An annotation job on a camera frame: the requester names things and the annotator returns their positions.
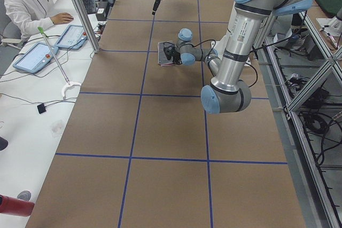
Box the blue teach pendant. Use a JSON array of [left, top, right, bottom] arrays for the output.
[[12, 42, 52, 74], [55, 25, 88, 50]]

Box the black keyboard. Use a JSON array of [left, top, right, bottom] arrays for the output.
[[82, 0, 97, 14]]

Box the pink grey-backed towel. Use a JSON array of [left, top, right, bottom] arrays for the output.
[[158, 41, 175, 66]]

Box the person in white hoodie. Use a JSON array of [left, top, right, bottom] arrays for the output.
[[4, 0, 74, 42]]

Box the near blue teach pendant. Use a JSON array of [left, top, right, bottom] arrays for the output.
[[12, 42, 52, 74]]

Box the aluminium frame post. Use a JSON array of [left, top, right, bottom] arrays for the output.
[[72, 0, 99, 53]]

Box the red bottle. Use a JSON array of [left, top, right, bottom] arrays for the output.
[[0, 195, 35, 217]]

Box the aluminium side frame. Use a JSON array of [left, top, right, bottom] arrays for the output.
[[260, 6, 341, 227]]

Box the left braided black cable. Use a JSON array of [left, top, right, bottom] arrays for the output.
[[162, 40, 259, 89]]

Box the far blue teach pendant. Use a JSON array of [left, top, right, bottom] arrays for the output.
[[55, 25, 88, 50]]

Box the long reacher grabber stick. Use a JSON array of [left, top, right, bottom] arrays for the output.
[[37, 27, 81, 100]]

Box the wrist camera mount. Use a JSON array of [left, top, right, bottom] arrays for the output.
[[163, 46, 175, 60]]

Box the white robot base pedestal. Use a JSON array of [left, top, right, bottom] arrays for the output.
[[215, 6, 256, 62]]

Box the small black box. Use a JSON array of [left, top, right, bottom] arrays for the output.
[[37, 103, 46, 114]]

